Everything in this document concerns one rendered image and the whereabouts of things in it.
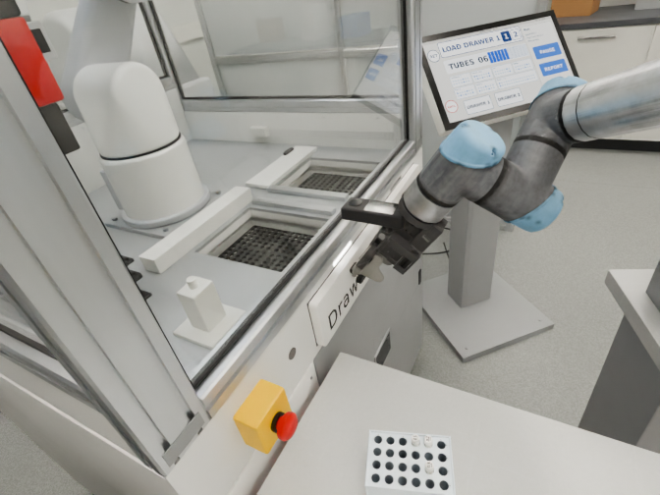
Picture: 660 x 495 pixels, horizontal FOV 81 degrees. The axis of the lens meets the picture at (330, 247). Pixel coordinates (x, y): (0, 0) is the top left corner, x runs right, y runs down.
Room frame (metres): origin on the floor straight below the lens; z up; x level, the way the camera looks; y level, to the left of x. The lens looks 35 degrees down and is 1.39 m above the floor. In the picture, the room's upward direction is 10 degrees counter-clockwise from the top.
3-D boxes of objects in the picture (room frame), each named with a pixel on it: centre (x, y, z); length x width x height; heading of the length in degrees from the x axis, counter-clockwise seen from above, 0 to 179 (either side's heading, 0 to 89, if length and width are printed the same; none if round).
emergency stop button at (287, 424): (0.33, 0.11, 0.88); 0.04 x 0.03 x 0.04; 147
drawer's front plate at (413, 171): (0.89, -0.20, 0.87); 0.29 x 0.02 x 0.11; 147
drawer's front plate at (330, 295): (0.63, -0.03, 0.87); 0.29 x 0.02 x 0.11; 147
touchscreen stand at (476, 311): (1.31, -0.63, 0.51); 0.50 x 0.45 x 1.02; 13
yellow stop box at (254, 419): (0.34, 0.14, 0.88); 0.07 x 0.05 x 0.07; 147
